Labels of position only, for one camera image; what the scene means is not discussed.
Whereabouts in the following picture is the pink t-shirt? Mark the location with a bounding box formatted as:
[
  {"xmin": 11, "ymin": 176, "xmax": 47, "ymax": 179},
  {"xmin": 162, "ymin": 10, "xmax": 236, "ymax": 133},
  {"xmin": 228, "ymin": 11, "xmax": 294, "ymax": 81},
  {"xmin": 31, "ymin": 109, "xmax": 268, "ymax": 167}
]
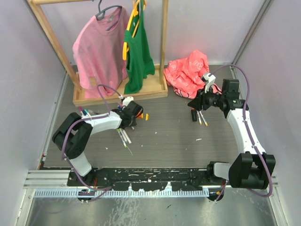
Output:
[{"xmin": 72, "ymin": 7, "xmax": 129, "ymax": 98}]

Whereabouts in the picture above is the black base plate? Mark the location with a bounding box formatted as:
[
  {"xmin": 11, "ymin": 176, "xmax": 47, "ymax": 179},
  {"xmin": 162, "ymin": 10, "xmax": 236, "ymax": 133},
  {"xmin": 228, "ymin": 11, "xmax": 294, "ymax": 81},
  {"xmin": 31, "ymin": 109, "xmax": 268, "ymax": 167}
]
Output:
[{"xmin": 81, "ymin": 168, "xmax": 226, "ymax": 192}]

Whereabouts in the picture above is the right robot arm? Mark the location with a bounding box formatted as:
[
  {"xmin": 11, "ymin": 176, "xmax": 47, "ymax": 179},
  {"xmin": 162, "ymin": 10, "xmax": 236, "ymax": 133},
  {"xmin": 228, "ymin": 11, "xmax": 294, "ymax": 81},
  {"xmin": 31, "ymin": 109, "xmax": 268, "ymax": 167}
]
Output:
[{"xmin": 188, "ymin": 76, "xmax": 276, "ymax": 190}]

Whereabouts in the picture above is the grey capped white marker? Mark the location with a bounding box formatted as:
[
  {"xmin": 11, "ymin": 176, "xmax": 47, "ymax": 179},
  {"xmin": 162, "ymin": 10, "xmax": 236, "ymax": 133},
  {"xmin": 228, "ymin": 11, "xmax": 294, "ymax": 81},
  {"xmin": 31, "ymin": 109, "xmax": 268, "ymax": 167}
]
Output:
[{"xmin": 120, "ymin": 129, "xmax": 132, "ymax": 144}]

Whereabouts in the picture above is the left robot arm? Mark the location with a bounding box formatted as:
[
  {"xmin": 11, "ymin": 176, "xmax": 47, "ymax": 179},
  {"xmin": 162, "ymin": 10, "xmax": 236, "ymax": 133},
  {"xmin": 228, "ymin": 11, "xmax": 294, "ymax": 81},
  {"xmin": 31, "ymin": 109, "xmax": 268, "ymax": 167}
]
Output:
[{"xmin": 52, "ymin": 100, "xmax": 143, "ymax": 186}]

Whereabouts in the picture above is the yellow capped white pen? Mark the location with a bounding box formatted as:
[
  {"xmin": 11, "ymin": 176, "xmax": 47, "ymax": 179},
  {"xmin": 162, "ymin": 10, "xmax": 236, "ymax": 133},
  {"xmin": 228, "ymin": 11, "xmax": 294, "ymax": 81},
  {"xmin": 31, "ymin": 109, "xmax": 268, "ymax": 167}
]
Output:
[{"xmin": 197, "ymin": 111, "xmax": 202, "ymax": 125}]

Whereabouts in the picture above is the grey hanger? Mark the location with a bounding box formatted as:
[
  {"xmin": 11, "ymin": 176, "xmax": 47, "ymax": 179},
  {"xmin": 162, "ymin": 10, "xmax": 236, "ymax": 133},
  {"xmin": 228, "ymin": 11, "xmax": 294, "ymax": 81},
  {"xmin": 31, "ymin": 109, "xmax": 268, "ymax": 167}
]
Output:
[{"xmin": 95, "ymin": 0, "xmax": 122, "ymax": 31}]

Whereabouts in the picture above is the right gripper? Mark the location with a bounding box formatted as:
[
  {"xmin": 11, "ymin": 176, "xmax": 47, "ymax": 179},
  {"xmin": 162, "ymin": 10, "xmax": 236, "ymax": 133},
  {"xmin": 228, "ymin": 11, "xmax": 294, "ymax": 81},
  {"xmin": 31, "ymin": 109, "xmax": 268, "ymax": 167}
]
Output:
[{"xmin": 188, "ymin": 84, "xmax": 225, "ymax": 112}]

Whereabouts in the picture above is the coral printed cloth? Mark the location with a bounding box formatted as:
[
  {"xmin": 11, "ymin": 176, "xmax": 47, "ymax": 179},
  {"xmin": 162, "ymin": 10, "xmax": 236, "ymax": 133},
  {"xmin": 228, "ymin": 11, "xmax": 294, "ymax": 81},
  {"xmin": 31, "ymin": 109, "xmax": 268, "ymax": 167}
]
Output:
[{"xmin": 164, "ymin": 50, "xmax": 209, "ymax": 99}]

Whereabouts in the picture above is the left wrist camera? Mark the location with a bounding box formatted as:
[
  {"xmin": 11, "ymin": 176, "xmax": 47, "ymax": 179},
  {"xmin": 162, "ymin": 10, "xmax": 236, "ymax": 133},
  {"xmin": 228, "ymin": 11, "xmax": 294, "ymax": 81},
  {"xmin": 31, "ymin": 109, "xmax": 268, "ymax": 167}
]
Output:
[{"xmin": 122, "ymin": 96, "xmax": 134, "ymax": 107}]

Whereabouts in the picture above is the slotted cable duct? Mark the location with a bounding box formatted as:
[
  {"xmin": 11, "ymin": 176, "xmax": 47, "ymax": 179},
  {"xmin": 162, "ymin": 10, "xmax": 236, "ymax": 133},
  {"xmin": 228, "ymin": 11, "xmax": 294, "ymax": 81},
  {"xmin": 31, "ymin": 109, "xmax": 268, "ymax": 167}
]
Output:
[{"xmin": 33, "ymin": 188, "xmax": 209, "ymax": 199}]

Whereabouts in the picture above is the yellow capped marker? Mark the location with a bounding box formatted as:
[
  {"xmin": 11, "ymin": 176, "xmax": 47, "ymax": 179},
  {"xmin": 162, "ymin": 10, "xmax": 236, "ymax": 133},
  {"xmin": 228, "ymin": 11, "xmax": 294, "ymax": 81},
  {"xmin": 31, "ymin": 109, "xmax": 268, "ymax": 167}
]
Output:
[{"xmin": 199, "ymin": 111, "xmax": 208, "ymax": 126}]

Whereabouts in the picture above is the wooden clothes rack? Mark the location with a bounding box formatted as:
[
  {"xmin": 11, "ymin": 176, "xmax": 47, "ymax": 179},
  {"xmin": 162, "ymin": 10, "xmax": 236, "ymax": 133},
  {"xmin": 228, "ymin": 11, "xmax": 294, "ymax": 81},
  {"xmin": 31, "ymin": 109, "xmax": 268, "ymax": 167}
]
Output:
[{"xmin": 27, "ymin": 0, "xmax": 169, "ymax": 107}]

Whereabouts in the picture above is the black highlighter body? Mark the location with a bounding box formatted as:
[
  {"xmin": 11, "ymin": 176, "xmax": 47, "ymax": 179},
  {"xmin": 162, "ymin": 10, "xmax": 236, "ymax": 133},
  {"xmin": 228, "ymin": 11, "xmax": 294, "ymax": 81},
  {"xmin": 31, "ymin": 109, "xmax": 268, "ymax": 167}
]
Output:
[{"xmin": 191, "ymin": 108, "xmax": 198, "ymax": 122}]

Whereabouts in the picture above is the green capped marker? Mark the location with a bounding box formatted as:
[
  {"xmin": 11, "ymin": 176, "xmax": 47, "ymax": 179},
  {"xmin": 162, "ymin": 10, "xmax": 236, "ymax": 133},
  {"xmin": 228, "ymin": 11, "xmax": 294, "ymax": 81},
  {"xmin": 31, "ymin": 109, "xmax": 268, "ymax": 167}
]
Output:
[{"xmin": 117, "ymin": 129, "xmax": 127, "ymax": 148}]

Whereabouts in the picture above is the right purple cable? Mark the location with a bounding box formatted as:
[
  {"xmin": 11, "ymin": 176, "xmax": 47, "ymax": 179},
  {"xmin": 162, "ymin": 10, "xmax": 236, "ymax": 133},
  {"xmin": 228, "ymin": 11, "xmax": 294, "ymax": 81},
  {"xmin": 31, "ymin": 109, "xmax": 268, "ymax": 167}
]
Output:
[{"xmin": 211, "ymin": 64, "xmax": 273, "ymax": 201}]

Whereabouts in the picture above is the green tank top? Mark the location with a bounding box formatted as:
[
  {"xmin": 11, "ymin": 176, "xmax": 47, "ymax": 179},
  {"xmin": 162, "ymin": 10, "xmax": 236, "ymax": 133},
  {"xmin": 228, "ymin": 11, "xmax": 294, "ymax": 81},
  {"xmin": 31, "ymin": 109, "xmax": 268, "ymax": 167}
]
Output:
[{"xmin": 124, "ymin": 7, "xmax": 155, "ymax": 94}]

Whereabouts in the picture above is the yellow hanger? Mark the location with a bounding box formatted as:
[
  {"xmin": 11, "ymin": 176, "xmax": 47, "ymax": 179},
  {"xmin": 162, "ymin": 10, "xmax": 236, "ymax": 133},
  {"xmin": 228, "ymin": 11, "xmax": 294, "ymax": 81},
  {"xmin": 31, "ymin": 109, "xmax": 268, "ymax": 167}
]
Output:
[{"xmin": 122, "ymin": 0, "xmax": 146, "ymax": 61}]

